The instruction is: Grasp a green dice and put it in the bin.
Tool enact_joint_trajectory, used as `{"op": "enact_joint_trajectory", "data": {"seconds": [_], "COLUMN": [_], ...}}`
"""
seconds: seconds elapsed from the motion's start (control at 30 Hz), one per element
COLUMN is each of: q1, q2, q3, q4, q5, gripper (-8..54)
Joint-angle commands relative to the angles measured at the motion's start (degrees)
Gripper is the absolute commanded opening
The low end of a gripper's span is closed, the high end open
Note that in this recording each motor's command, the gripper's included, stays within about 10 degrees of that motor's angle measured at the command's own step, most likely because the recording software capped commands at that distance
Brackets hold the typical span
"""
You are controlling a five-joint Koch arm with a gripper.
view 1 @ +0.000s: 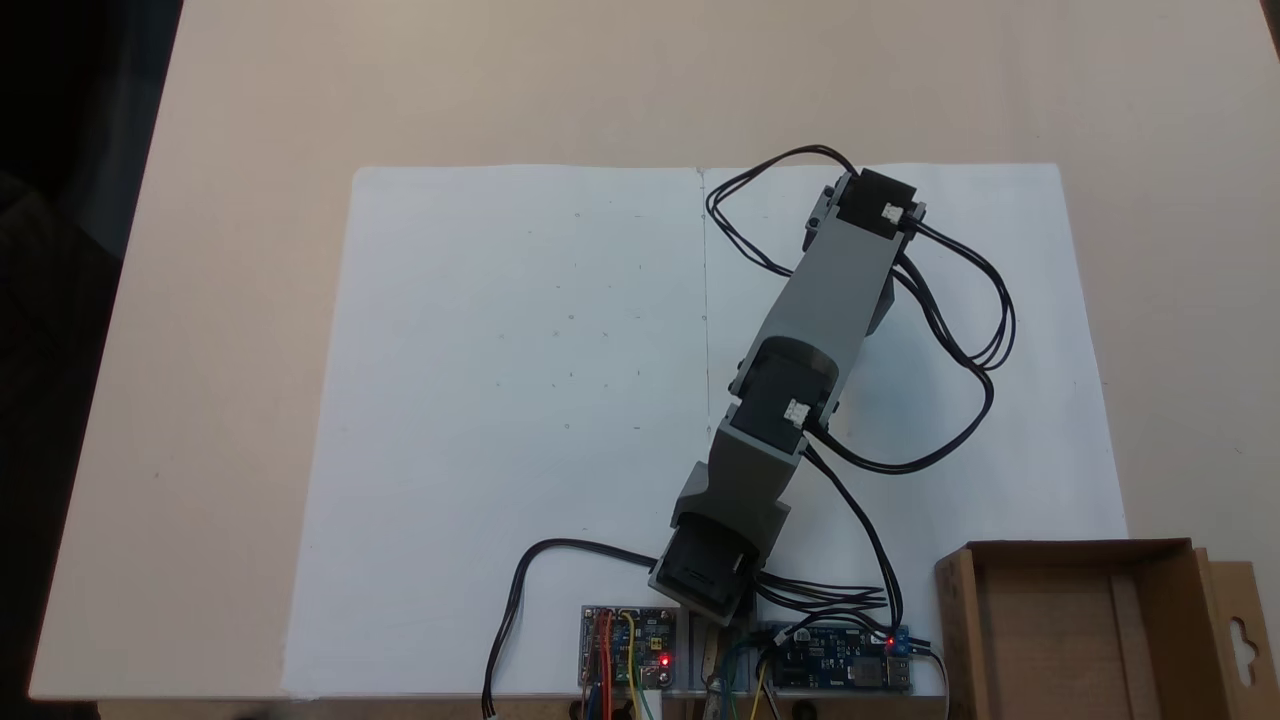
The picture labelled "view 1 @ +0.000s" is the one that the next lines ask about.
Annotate blue circuit board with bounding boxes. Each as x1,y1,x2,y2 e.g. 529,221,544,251
758,622,915,694

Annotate circuit board with coloured wires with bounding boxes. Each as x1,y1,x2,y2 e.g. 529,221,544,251
578,604,679,720

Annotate black elbow motor cable loops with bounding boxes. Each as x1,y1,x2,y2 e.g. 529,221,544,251
798,220,1019,646

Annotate black gripper motor cable loop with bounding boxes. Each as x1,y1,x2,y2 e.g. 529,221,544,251
704,144,863,278

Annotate black base cable strands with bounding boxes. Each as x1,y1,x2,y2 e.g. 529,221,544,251
752,570,891,613

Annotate long black power cable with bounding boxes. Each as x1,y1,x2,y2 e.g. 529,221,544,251
482,538,666,719

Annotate brown cardboard box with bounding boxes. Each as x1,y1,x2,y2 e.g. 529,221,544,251
935,538,1267,720

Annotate large white paper sheet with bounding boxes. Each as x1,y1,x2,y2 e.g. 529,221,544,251
283,163,1129,699

